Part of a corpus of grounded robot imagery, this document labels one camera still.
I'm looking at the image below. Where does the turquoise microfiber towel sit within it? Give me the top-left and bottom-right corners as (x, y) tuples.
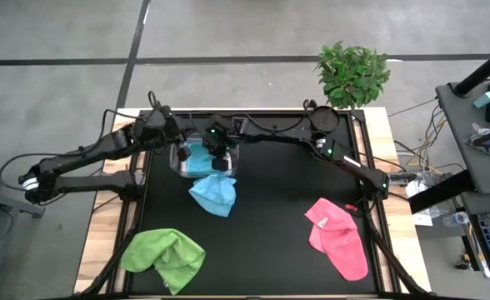
(185, 141), (230, 174)

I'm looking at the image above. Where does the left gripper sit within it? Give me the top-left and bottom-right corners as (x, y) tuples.
(161, 115), (194, 163)

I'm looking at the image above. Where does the clear plastic bin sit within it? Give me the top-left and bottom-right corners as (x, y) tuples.
(169, 124), (241, 179)

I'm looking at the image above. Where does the clear plastic bag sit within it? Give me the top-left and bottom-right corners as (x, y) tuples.
(463, 122), (490, 162)

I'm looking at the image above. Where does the green leafy plant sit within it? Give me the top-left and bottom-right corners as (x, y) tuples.
(313, 40), (391, 110)

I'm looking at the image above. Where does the green microfiber towel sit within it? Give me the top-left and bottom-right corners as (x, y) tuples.
(119, 227), (207, 295)

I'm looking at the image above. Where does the clear plastic water bottle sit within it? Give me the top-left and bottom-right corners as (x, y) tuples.
(442, 211), (470, 228)

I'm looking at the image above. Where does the light blue microfiber towel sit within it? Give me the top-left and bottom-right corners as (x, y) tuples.
(188, 173), (238, 218)

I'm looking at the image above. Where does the pink microfiber towel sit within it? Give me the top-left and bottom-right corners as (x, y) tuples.
(303, 197), (368, 282)

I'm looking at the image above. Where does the small teal box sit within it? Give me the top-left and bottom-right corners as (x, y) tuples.
(472, 91), (490, 109)

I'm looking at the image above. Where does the grey metal desk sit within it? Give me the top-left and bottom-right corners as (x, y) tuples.
(0, 187), (46, 300)

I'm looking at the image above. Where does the black pole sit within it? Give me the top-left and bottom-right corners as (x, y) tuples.
(452, 41), (490, 98)

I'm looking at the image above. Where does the grey side desk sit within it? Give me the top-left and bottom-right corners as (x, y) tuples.
(407, 81), (490, 300)

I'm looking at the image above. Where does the white paper sheet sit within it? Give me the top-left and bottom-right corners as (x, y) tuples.
(405, 178), (434, 228)

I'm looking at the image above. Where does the black metal table frame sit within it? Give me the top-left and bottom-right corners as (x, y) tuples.
(72, 99), (433, 300)

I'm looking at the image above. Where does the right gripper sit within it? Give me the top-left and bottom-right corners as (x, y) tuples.
(205, 115), (246, 172)

